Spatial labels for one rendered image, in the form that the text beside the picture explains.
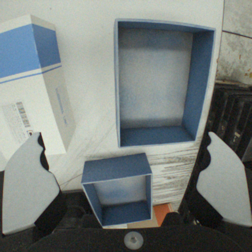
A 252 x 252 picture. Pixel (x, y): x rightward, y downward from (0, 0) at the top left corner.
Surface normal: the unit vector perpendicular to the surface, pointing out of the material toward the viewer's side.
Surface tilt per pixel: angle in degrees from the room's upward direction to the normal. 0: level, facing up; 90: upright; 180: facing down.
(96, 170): 90
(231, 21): 0
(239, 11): 0
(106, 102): 0
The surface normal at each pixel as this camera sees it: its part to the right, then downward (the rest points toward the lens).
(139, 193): 0.11, 0.46
